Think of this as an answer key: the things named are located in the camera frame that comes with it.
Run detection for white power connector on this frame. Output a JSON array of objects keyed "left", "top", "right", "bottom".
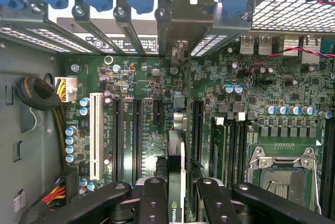
[{"left": 54, "top": 76, "right": 78, "bottom": 103}]

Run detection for green motherboard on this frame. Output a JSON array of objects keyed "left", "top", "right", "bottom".
[{"left": 62, "top": 35, "right": 335, "bottom": 224}]

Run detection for coloured power wire bundle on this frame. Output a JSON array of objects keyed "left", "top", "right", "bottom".
[{"left": 41, "top": 169, "right": 76, "bottom": 209}]

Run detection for white expansion slot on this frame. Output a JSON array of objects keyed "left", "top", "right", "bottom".
[{"left": 89, "top": 92, "right": 104, "bottom": 181}]

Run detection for CPU socket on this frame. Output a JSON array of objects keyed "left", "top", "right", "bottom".
[{"left": 247, "top": 145, "right": 321, "bottom": 216}]

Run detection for short black expansion slot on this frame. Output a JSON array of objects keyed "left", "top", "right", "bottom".
[{"left": 152, "top": 99, "right": 164, "bottom": 126}]

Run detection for RAM slot white clips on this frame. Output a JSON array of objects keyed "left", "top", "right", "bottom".
[
  {"left": 209, "top": 116, "right": 227, "bottom": 183},
  {"left": 329, "top": 120, "right": 335, "bottom": 210},
  {"left": 234, "top": 111, "right": 247, "bottom": 183}
]

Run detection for red black twisted wire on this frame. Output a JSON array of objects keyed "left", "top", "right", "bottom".
[{"left": 245, "top": 47, "right": 335, "bottom": 74}]

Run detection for long black expansion slot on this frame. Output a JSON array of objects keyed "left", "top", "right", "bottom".
[
  {"left": 191, "top": 99, "right": 205, "bottom": 163},
  {"left": 132, "top": 98, "right": 144, "bottom": 186},
  {"left": 112, "top": 97, "right": 124, "bottom": 183}
]

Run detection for black braided power cable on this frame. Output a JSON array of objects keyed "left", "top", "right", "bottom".
[{"left": 14, "top": 76, "right": 66, "bottom": 156}]

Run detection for RAM slot black clips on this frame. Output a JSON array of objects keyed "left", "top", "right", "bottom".
[
  {"left": 321, "top": 120, "right": 330, "bottom": 210},
  {"left": 226, "top": 119, "right": 236, "bottom": 183}
]

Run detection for black open PC case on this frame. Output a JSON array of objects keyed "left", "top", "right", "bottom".
[{"left": 0, "top": 0, "right": 335, "bottom": 224}]

